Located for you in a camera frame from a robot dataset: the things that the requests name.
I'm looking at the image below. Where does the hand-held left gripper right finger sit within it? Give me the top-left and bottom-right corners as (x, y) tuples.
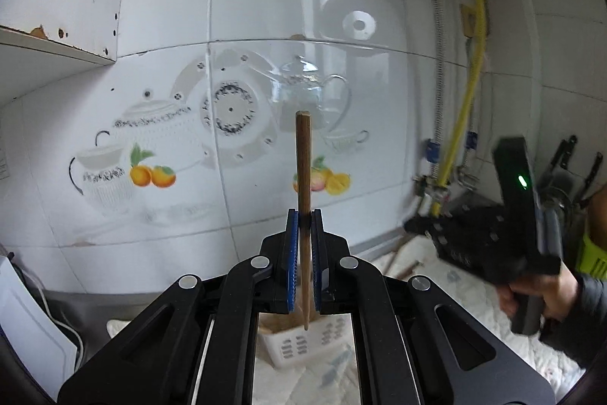
(310, 208), (555, 405)

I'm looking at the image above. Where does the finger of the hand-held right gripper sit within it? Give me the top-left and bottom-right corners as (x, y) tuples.
(402, 215), (437, 240)

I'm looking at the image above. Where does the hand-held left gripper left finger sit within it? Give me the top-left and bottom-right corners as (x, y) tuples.
(57, 208), (302, 405)

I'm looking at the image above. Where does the pile of wooden chopsticks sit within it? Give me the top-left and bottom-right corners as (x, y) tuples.
(384, 236), (423, 280)

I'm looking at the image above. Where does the cream plastic chopstick holder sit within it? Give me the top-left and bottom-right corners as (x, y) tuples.
(258, 314), (354, 370)

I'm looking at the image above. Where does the brown wooden chopstick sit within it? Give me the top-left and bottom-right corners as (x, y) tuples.
(295, 111), (314, 332)

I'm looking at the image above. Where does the person's right forearm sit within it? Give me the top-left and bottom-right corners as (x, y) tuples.
(541, 272), (607, 370)

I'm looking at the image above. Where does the person's right hand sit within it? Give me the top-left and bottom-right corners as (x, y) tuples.
(497, 263), (580, 321)

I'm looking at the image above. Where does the dark metal pan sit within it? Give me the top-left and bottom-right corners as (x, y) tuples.
(536, 187), (565, 258)

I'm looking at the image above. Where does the chrome angle valve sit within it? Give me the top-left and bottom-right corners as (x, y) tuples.
(412, 177), (449, 202)
(450, 168), (480, 192)

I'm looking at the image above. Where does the green plastic rack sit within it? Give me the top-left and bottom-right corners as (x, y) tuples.
(576, 232), (607, 280)

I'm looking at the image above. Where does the cream printed quilted mat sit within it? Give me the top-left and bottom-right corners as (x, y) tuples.
(107, 239), (586, 405)

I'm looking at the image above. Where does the yellow gas pipe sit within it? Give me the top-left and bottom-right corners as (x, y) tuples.
(431, 0), (489, 218)

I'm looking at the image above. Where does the white appliance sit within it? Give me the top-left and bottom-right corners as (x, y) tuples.
(0, 255), (79, 391)

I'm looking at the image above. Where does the braided hose with blue fitting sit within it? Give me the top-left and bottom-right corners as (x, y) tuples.
(458, 132), (477, 178)
(424, 139), (439, 183)

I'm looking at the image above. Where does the black handled knife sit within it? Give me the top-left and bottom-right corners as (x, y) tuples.
(543, 137), (579, 178)
(581, 153), (605, 202)

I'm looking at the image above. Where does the corrugated steel hose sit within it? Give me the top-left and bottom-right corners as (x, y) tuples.
(410, 0), (449, 178)

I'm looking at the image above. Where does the white wall cabinet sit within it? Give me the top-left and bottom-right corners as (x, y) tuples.
(0, 24), (118, 103)

